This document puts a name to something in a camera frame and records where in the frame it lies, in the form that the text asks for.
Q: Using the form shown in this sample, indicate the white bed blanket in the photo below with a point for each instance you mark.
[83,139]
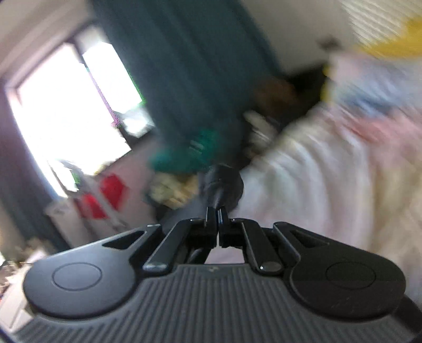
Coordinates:
[313,178]

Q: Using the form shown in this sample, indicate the dark cloth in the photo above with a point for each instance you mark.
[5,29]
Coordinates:
[221,184]

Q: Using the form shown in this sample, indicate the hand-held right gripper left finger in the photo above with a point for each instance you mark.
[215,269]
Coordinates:
[211,227]

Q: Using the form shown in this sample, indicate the teal curtain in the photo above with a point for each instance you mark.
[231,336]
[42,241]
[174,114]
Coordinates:
[184,66]

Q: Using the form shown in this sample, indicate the bright window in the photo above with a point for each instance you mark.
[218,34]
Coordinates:
[66,115]

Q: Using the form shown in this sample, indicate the red cloth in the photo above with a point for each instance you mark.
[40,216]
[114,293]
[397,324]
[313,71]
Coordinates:
[104,198]

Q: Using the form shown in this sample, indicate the yellow cloth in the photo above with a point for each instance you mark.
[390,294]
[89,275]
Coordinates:
[400,41]

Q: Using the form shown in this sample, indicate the brown object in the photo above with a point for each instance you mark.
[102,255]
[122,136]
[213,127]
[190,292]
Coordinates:
[275,99]

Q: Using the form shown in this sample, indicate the pink and blue printed cloth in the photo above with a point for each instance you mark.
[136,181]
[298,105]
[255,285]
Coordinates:
[372,89]

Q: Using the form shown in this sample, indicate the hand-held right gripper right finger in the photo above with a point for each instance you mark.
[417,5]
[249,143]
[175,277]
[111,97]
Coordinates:
[224,229]

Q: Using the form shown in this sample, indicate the green cloth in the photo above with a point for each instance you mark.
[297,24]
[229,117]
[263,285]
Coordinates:
[184,151]

